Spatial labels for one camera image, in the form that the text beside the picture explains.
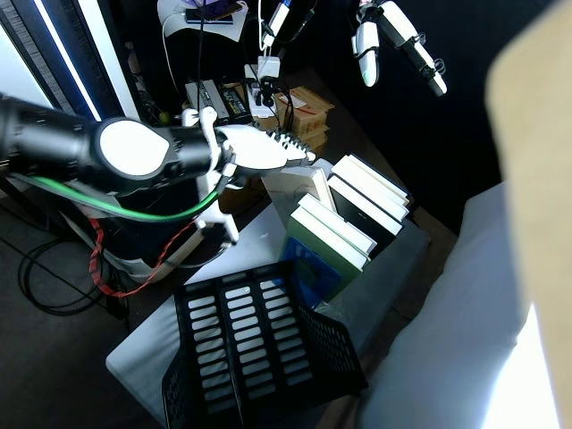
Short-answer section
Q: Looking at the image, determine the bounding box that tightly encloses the black floor cable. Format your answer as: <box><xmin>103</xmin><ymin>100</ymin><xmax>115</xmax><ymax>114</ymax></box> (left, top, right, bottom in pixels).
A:
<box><xmin>17</xmin><ymin>236</ymin><xmax>130</xmax><ymax>318</ymax></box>

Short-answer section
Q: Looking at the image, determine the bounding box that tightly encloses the white power strip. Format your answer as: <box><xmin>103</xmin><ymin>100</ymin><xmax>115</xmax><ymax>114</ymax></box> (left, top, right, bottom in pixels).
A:
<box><xmin>243</xmin><ymin>63</ymin><xmax>282</xmax><ymax>120</ymax></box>

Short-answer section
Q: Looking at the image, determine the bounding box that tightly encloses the black Century book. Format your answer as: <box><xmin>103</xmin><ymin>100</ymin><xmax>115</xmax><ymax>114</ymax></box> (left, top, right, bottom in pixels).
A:
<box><xmin>346</xmin><ymin>154</ymin><xmax>411</xmax><ymax>198</ymax></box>

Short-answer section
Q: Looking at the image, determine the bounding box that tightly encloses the dark smartphone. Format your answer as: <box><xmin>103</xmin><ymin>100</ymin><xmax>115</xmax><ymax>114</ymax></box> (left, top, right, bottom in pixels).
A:
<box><xmin>185</xmin><ymin>9</ymin><xmax>236</xmax><ymax>26</ymax></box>

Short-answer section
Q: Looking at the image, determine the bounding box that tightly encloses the red black twisted cable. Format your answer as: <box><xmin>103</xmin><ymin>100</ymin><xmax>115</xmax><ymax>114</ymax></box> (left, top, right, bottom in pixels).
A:
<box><xmin>88</xmin><ymin>218</ymin><xmax>198</xmax><ymax>299</ymax></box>

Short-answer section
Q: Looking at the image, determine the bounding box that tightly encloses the beige board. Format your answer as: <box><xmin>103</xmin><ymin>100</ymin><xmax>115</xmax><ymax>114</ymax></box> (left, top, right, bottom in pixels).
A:
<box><xmin>484</xmin><ymin>0</ymin><xmax>572</xmax><ymax>429</ymax></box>

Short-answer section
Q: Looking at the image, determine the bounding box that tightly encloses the black Let It Be book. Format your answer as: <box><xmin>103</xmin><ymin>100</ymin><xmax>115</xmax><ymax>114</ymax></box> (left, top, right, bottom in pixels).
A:
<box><xmin>327</xmin><ymin>173</ymin><xmax>404</xmax><ymax>252</ymax></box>

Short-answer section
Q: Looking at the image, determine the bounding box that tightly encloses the black device with green label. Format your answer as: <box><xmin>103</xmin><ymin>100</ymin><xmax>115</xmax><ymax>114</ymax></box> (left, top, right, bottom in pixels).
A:
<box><xmin>221</xmin><ymin>84</ymin><xmax>254</xmax><ymax>124</ymax></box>

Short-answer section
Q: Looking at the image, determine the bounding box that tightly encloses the black book with white label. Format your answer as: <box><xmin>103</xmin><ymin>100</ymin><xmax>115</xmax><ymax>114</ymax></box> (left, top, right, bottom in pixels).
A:
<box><xmin>296</xmin><ymin>191</ymin><xmax>380</xmax><ymax>259</ymax></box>

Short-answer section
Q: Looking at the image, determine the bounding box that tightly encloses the black three-slot file rack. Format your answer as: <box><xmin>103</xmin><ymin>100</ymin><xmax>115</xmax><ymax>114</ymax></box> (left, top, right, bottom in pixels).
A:
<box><xmin>160</xmin><ymin>261</ymin><xmax>370</xmax><ymax>429</ymax></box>

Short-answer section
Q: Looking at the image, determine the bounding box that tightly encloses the white cloth backdrop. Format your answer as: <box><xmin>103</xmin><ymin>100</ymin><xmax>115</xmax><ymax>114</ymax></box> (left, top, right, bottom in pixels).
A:
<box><xmin>359</xmin><ymin>181</ymin><xmax>562</xmax><ymax>429</ymax></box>

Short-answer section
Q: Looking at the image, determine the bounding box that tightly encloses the cardboard box with red print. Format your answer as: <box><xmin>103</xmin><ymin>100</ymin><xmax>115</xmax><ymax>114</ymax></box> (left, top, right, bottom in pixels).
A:
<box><xmin>275</xmin><ymin>87</ymin><xmax>336</xmax><ymax>139</ymax></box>

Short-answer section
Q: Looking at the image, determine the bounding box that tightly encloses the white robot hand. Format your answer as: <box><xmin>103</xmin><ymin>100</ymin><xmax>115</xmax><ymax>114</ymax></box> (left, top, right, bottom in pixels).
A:
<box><xmin>350</xmin><ymin>0</ymin><xmax>449</xmax><ymax>97</ymax></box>
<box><xmin>213</xmin><ymin>122</ymin><xmax>318</xmax><ymax>180</ymax></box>

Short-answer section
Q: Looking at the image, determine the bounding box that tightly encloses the small plain cardboard box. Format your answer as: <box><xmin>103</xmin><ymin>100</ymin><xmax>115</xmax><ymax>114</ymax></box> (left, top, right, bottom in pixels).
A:
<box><xmin>307</xmin><ymin>131</ymin><xmax>331</xmax><ymax>157</ymax></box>

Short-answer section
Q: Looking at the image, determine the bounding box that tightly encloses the cream spine book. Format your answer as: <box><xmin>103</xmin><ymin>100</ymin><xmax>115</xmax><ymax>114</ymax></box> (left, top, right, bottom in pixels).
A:
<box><xmin>334</xmin><ymin>156</ymin><xmax>411</xmax><ymax>209</ymax></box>

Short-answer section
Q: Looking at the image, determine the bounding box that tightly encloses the white cable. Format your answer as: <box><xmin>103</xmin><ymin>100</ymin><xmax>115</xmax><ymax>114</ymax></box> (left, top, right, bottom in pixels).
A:
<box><xmin>257</xmin><ymin>0</ymin><xmax>269</xmax><ymax>57</ymax></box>

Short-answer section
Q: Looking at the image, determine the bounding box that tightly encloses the light green book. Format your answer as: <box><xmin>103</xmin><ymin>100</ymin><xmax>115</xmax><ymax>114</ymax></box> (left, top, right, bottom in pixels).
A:
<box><xmin>285</xmin><ymin>205</ymin><xmax>372</xmax><ymax>281</ymax></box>

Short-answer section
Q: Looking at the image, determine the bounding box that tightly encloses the silver power supply box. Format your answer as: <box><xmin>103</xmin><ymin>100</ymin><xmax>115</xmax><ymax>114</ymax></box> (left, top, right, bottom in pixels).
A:
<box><xmin>185</xmin><ymin>80</ymin><xmax>229</xmax><ymax>122</ymax></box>

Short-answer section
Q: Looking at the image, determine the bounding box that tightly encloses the white round stool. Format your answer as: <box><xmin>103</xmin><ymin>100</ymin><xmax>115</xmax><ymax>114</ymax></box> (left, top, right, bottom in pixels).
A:
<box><xmin>156</xmin><ymin>0</ymin><xmax>249</xmax><ymax>44</ymax></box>

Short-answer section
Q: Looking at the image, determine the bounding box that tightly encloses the white black tower with light strip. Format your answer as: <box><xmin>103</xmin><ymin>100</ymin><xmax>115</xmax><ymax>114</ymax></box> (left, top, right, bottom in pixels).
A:
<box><xmin>0</xmin><ymin>0</ymin><xmax>142</xmax><ymax>124</ymax></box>

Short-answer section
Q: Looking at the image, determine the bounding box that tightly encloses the purple flat object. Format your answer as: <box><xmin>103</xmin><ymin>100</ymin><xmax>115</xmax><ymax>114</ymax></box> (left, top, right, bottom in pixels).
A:
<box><xmin>196</xmin><ymin>0</ymin><xmax>247</xmax><ymax>17</ymax></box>

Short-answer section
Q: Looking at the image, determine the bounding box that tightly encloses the white charger block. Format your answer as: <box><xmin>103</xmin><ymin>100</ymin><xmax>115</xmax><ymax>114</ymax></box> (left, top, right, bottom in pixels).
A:
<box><xmin>257</xmin><ymin>55</ymin><xmax>282</xmax><ymax>80</ymax></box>

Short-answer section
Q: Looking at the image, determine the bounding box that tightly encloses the green cable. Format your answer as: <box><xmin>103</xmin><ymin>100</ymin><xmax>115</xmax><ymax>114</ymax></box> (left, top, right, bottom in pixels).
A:
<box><xmin>26</xmin><ymin>176</ymin><xmax>220</xmax><ymax>223</ymax></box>

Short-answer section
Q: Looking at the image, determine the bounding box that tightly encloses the pale usb adapter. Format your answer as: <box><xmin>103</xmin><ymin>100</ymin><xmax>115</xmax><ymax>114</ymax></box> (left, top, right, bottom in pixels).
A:
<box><xmin>261</xmin><ymin>2</ymin><xmax>290</xmax><ymax>48</ymax></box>

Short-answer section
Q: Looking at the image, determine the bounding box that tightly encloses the tan hardcover book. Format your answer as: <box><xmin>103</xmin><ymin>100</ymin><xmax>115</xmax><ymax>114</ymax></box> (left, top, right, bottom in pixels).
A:
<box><xmin>261</xmin><ymin>164</ymin><xmax>340</xmax><ymax>236</ymax></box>

